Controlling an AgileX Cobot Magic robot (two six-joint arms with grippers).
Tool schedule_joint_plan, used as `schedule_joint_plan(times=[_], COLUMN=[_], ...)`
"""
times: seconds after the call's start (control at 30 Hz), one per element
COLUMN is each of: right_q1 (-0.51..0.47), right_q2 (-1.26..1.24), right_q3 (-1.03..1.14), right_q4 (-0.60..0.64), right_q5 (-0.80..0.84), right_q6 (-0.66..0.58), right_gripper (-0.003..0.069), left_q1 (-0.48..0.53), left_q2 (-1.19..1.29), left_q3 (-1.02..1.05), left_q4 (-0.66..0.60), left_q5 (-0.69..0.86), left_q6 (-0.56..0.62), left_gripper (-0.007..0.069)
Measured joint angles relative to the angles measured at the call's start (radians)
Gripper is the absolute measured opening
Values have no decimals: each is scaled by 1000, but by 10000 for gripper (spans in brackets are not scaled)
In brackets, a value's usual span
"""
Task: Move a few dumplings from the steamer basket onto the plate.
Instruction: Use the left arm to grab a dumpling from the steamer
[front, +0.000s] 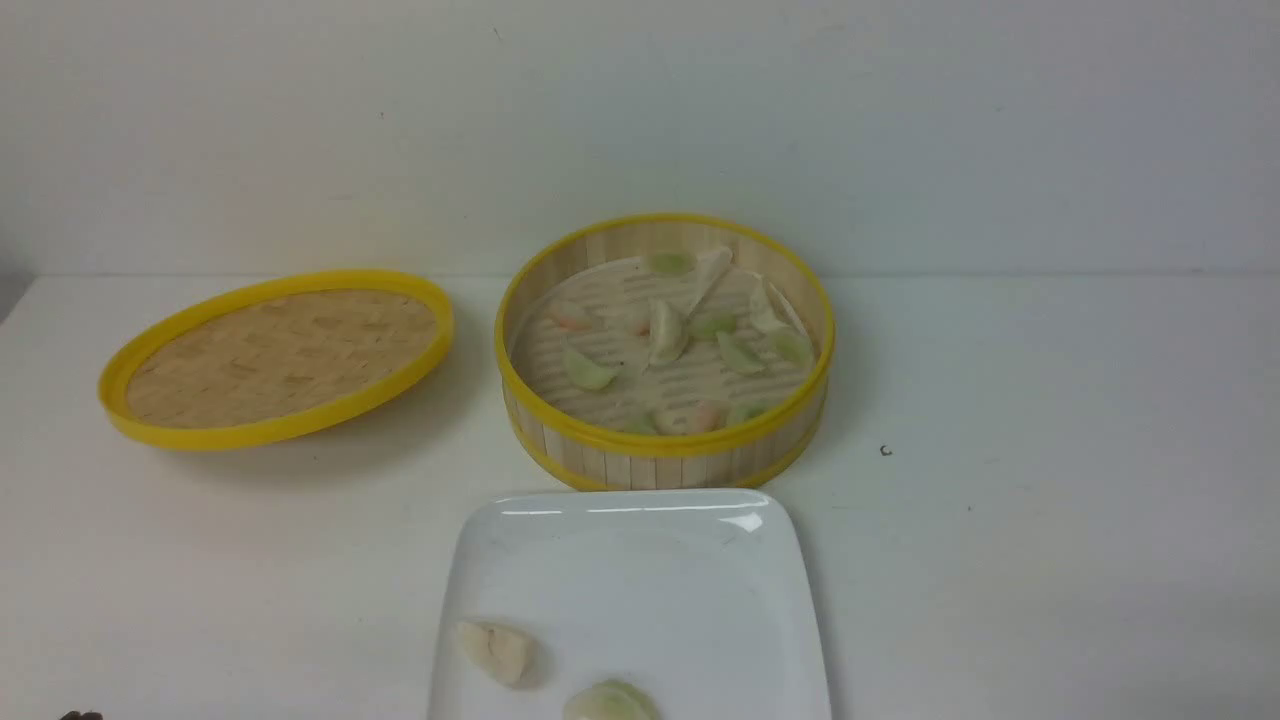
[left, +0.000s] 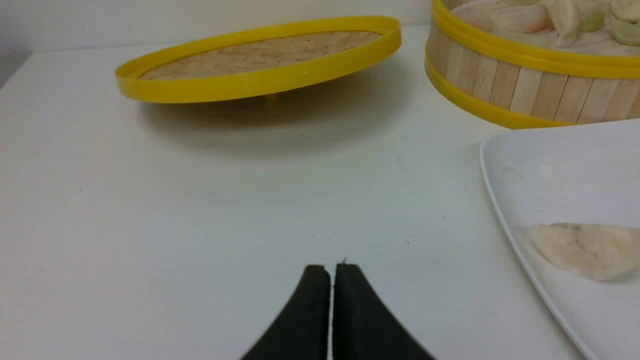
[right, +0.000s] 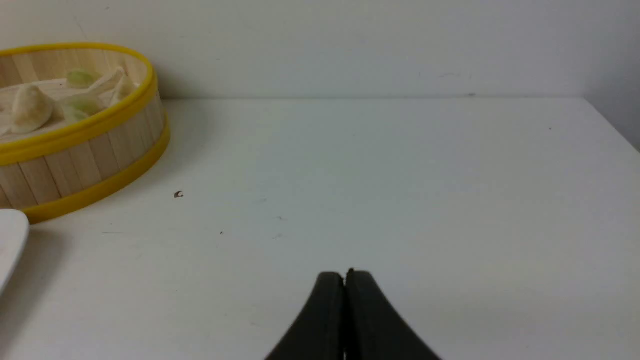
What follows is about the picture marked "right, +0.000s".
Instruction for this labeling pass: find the white square plate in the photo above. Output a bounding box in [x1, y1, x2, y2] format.
[0, 209, 30, 292]

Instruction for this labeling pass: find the bamboo steamer basket yellow rim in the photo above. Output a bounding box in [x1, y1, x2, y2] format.
[0, 42, 170, 223]

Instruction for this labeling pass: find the pale dumpling in steamer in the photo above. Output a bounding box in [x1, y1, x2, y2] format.
[9, 83, 55, 134]

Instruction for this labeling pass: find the small green dumpling at back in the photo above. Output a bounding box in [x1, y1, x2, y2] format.
[65, 68, 102, 89]

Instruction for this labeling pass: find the green-tinted dumpling in steamer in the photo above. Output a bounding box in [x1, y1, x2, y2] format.
[58, 94, 105, 123]

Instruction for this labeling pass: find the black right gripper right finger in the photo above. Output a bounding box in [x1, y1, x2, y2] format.
[345, 269, 440, 360]

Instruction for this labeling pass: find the white folded dumpling in steamer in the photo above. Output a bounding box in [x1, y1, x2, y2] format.
[86, 67, 138, 107]

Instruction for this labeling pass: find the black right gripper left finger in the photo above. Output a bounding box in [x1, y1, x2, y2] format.
[267, 272, 345, 360]

